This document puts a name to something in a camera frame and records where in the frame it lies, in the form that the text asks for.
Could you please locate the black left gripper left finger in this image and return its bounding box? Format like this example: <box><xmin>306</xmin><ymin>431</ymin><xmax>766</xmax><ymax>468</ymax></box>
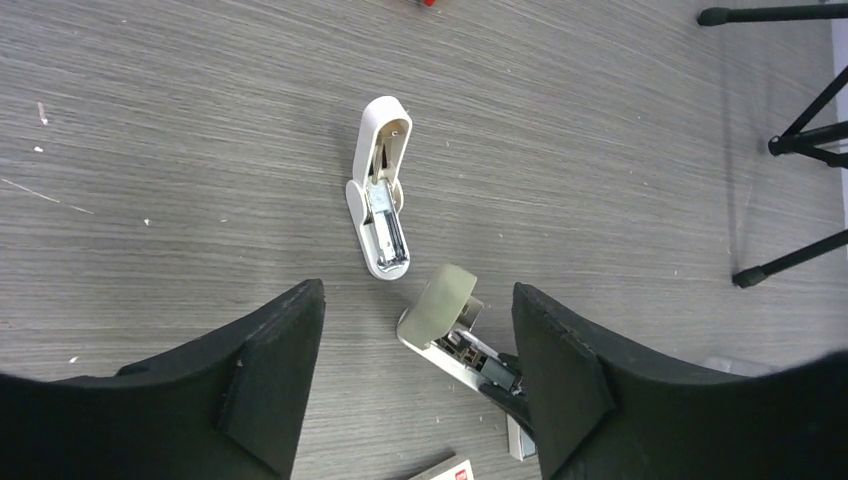
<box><xmin>1</xmin><ymin>279</ymin><xmax>325</xmax><ymax>479</ymax></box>

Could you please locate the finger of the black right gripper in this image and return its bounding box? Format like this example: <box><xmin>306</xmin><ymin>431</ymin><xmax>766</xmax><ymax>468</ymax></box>
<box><xmin>478</xmin><ymin>354</ymin><xmax>534</xmax><ymax>438</ymax></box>

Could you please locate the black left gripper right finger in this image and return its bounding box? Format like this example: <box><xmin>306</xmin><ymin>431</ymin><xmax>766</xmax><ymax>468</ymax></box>
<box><xmin>512</xmin><ymin>283</ymin><xmax>847</xmax><ymax>479</ymax></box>

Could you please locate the white staple box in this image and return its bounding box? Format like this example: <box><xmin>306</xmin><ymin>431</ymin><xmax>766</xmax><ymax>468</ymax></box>
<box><xmin>410</xmin><ymin>455</ymin><xmax>475</xmax><ymax>480</ymax></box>

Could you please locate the black music stand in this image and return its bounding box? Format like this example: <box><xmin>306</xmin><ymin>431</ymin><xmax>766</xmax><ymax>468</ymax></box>
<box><xmin>696</xmin><ymin>2</ymin><xmax>847</xmax><ymax>289</ymax></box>

